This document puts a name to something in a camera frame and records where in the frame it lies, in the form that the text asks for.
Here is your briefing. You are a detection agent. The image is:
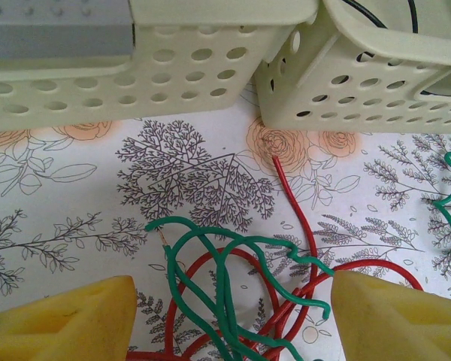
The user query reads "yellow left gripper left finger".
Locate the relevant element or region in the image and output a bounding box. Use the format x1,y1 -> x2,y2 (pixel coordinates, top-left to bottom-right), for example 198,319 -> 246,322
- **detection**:
0,275 -> 138,361

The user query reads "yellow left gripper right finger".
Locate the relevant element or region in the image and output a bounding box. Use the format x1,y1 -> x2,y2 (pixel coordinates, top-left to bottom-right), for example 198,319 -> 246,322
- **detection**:
329,270 -> 451,361

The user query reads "red cable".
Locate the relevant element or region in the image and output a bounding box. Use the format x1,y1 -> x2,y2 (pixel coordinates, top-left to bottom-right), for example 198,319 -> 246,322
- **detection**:
126,247 -> 425,361
272,156 -> 319,339

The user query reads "black cable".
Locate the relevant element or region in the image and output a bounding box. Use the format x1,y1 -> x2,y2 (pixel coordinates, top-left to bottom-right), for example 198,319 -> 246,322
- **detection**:
340,0 -> 451,97

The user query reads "floral printed tablecloth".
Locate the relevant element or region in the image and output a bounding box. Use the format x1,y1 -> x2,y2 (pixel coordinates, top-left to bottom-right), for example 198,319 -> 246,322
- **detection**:
0,96 -> 451,361

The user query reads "yellow-green perforated plastic basket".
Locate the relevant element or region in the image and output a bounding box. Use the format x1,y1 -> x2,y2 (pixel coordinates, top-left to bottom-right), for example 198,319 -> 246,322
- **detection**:
0,0 -> 320,135

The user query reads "cream perforated plastic basket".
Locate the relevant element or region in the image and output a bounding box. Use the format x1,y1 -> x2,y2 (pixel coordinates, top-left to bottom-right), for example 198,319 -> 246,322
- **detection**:
253,0 -> 451,135

